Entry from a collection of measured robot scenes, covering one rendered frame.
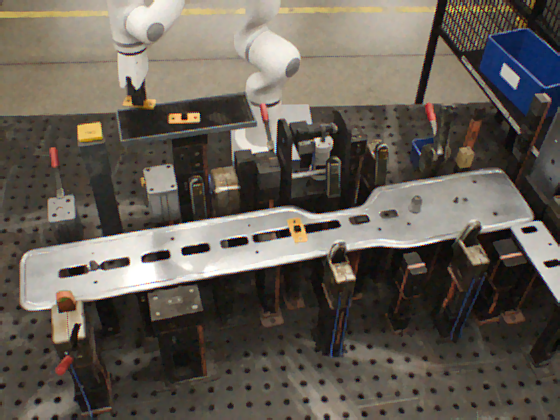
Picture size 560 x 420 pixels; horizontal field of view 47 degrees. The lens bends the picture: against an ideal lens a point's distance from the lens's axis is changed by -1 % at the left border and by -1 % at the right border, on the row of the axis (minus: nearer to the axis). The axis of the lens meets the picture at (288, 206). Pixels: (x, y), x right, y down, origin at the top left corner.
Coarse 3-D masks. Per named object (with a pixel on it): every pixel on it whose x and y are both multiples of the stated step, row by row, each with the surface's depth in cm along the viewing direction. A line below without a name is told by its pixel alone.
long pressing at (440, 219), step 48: (384, 192) 185; (432, 192) 185; (480, 192) 186; (96, 240) 168; (144, 240) 169; (192, 240) 170; (288, 240) 171; (336, 240) 172; (384, 240) 173; (432, 240) 174; (48, 288) 157; (96, 288) 158; (144, 288) 159
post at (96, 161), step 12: (84, 144) 172; (96, 144) 173; (84, 156) 175; (96, 156) 176; (108, 156) 178; (84, 168) 178; (96, 168) 179; (108, 168) 180; (96, 180) 183; (108, 180) 184; (96, 192) 186; (108, 192) 187; (96, 204) 189; (108, 204) 190; (108, 216) 194; (108, 228) 198; (120, 228) 199
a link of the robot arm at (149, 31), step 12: (156, 0) 146; (168, 0) 147; (180, 0) 150; (132, 12) 147; (144, 12) 146; (156, 12) 146; (168, 12) 148; (180, 12) 152; (132, 24) 147; (144, 24) 146; (156, 24) 147; (168, 24) 150; (132, 36) 151; (144, 36) 147; (156, 36) 149
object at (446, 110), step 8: (448, 104) 179; (440, 112) 179; (448, 112) 178; (456, 112) 176; (440, 120) 180; (448, 120) 181; (440, 128) 181; (448, 128) 182; (440, 136) 183; (448, 136) 184; (440, 144) 186; (448, 144) 186
